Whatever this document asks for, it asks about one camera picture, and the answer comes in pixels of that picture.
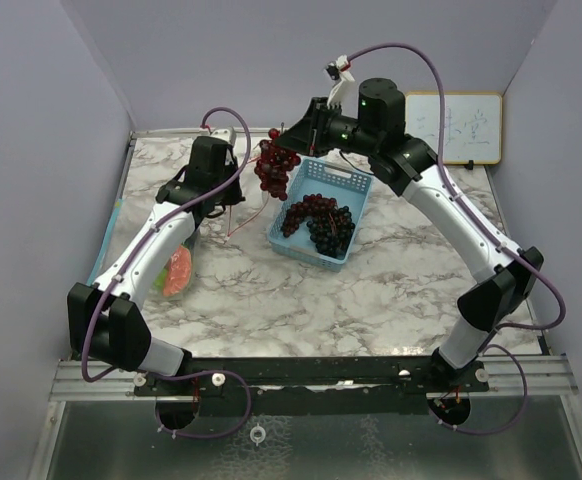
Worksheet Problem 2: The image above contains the clear bag orange zipper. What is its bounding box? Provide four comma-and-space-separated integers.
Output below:
224, 145, 275, 243

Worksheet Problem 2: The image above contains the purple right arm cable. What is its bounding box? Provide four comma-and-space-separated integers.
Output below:
343, 43, 567, 435

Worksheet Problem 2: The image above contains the watermelon slice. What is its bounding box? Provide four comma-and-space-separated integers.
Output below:
162, 246, 192, 297

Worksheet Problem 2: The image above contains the blue plastic basket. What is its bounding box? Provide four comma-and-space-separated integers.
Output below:
267, 157, 373, 271

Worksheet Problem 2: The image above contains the green leaf vegetable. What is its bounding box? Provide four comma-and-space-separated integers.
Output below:
153, 268, 168, 292

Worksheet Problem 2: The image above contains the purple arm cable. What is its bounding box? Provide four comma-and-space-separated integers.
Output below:
80, 106, 253, 441
343, 43, 567, 435

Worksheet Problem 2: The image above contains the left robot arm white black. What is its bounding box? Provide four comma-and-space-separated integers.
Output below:
67, 128, 244, 395

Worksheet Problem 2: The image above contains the clear bag blue zipper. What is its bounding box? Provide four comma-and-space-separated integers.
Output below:
87, 200, 198, 306

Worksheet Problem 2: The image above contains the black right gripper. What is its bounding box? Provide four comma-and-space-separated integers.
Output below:
275, 98, 378, 160

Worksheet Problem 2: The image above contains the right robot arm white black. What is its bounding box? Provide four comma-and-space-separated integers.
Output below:
274, 78, 544, 391

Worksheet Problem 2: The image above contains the aluminium frame rail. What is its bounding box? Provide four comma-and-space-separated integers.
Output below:
49, 355, 579, 402

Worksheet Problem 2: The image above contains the small whiteboard wooden frame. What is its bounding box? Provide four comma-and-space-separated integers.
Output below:
406, 92, 503, 165

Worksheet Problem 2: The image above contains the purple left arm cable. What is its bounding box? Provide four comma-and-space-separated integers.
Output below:
80, 106, 253, 441

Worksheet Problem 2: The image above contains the dark grape bunch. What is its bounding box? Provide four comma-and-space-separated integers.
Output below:
306, 206, 356, 259

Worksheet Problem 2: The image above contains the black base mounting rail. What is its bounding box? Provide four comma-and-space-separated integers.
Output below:
135, 356, 488, 417

